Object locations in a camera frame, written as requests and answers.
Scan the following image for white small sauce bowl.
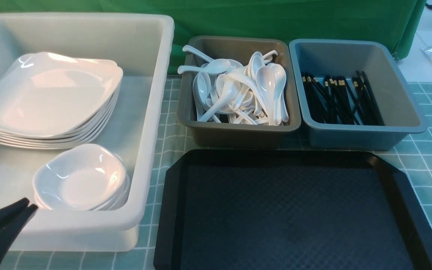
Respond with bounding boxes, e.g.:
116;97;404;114
33;144;127;211

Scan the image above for white square rice plate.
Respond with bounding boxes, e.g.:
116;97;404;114
0;52;123;137

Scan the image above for white ceramic soup spoon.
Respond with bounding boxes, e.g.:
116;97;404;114
177;59;231;75

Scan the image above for bottom stacked white plate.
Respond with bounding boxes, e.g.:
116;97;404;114
0;107;122;150

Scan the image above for top stacked white square plate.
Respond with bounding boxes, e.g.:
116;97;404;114
85;59;118;66

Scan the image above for large white plastic tub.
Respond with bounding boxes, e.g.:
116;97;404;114
0;12;174;252

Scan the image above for black serving tray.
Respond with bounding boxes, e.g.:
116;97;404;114
154;149;432;270

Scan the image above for brown spoon bin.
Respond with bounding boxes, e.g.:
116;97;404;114
177;36;302;148

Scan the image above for pile of white spoons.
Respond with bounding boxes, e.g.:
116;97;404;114
182;45;290;125

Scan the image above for bundle of black chopsticks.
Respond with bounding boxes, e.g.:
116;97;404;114
301;70;385;126

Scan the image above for blue-grey chopstick bin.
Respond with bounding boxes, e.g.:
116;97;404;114
289;39;428;151

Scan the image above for green checked tablecloth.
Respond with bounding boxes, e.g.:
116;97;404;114
0;76;432;270

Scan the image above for green backdrop cloth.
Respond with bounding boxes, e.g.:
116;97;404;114
0;0;426;75

